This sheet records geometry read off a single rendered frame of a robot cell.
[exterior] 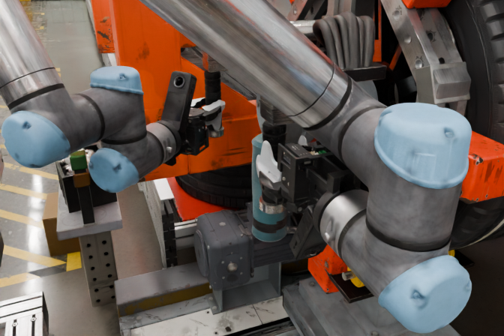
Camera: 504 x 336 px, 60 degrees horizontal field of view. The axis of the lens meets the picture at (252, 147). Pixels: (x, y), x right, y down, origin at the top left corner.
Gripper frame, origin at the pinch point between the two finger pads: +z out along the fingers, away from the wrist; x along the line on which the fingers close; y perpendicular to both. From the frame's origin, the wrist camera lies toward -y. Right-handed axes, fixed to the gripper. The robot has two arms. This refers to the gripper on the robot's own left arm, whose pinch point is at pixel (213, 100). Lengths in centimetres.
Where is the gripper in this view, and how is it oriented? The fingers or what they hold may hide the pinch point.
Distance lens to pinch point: 98.7
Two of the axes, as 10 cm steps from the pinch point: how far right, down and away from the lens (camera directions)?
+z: 4.1, -3.7, 8.3
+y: 0.0, 9.2, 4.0
